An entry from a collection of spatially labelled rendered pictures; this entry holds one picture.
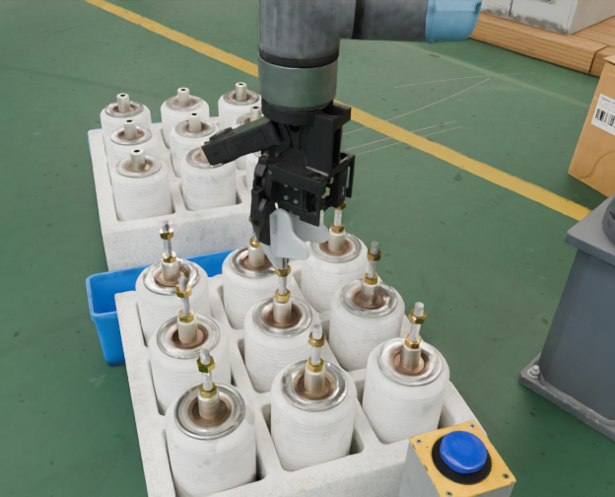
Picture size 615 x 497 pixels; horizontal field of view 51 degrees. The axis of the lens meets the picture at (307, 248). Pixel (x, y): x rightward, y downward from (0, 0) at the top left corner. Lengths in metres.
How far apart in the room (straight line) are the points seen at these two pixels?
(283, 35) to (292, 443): 0.43
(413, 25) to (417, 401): 0.40
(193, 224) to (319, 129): 0.54
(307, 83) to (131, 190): 0.57
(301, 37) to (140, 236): 0.62
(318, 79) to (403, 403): 0.37
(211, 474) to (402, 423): 0.23
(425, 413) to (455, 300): 0.52
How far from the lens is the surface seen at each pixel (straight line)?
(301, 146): 0.65
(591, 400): 1.11
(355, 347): 0.85
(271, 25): 0.59
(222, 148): 0.70
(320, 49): 0.60
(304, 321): 0.81
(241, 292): 0.88
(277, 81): 0.61
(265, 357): 0.81
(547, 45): 2.53
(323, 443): 0.74
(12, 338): 1.23
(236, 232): 1.16
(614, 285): 0.98
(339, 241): 0.92
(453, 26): 0.60
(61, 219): 1.51
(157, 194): 1.13
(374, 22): 0.59
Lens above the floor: 0.80
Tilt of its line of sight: 36 degrees down
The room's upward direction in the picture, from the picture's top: 2 degrees clockwise
